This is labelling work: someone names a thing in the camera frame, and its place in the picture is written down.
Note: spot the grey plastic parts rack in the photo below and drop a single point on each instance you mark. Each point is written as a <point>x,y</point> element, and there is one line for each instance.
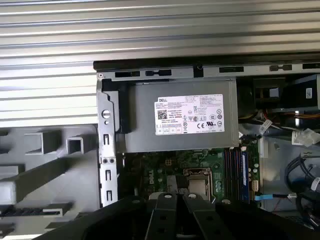
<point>50,180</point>

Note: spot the grey power supply unit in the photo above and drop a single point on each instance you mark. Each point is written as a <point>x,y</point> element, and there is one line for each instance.
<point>140,107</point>

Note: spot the CPU socket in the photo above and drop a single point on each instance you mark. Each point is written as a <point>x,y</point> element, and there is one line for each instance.
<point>197,171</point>

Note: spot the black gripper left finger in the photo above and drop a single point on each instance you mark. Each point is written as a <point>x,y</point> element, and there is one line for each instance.
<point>162,220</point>

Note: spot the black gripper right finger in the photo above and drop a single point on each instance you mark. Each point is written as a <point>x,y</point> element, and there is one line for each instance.
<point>212,225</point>

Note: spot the black open PC case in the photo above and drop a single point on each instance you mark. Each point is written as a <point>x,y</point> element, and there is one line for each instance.
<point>107,140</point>

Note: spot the green motherboard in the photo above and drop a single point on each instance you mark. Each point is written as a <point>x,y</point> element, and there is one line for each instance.
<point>155,175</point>

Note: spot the silver CPU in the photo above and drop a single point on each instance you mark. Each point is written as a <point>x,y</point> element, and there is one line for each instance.
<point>197,185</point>

